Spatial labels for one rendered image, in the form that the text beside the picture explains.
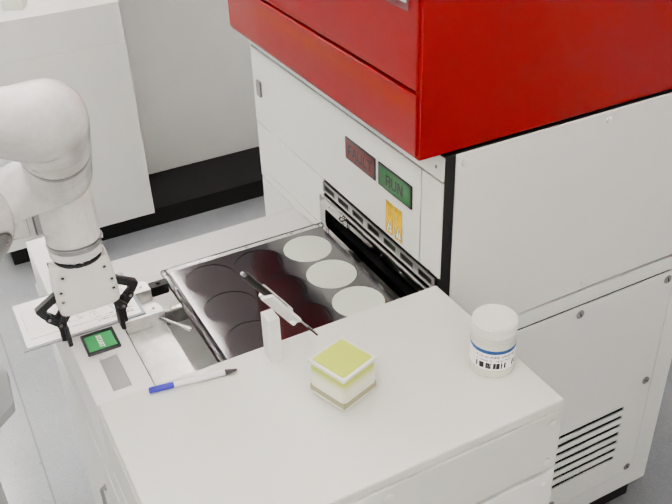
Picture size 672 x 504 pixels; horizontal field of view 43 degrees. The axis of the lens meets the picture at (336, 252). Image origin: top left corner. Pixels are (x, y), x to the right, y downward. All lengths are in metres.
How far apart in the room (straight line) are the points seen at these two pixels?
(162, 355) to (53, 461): 1.19
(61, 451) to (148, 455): 1.47
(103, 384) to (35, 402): 1.52
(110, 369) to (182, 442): 0.23
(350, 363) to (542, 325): 0.63
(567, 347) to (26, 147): 1.27
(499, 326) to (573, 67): 0.48
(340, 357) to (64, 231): 0.46
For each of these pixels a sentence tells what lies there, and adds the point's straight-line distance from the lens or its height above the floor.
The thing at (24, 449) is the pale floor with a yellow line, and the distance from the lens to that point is 2.78.
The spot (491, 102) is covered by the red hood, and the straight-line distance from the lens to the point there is 1.44.
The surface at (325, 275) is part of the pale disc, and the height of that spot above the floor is 0.90.
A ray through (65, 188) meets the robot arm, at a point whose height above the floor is 1.34.
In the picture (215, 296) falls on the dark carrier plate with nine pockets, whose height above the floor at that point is 0.90.
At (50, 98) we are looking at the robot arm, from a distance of 0.98.
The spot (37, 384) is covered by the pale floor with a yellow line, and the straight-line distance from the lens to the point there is 2.99.
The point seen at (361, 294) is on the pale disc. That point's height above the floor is 0.90.
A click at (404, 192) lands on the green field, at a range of 1.55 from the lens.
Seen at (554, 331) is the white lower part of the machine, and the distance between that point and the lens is 1.84.
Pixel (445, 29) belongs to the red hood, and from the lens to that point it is 1.33.
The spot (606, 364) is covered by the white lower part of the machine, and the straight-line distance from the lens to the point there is 2.04.
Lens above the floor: 1.86
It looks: 33 degrees down
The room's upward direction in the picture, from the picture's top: 2 degrees counter-clockwise
